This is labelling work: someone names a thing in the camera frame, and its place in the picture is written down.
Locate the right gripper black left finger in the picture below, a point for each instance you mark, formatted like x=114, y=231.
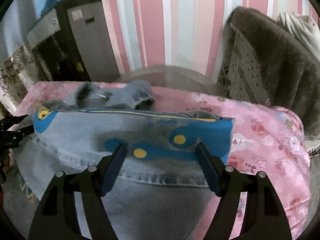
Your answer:
x=56, y=216

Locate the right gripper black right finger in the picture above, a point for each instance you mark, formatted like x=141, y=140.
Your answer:
x=264, y=216

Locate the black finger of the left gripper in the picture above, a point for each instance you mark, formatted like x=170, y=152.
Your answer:
x=11, y=139

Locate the blue denim jacket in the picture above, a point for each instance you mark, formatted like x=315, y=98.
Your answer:
x=160, y=191

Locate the floral blue curtain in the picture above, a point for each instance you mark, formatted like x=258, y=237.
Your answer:
x=19, y=71

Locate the pink floral bed sheet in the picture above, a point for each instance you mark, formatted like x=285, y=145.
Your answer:
x=263, y=139

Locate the silver black water dispenser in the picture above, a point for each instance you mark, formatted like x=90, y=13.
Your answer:
x=71, y=43

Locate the brown blanket covered furniture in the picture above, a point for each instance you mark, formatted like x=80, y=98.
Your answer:
x=264, y=64

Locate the white folded garment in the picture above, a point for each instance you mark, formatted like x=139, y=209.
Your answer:
x=304, y=28

